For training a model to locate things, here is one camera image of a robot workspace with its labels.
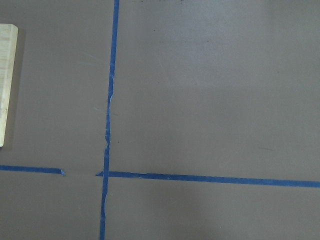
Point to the bamboo cutting board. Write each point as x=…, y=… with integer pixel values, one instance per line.
x=8, y=45

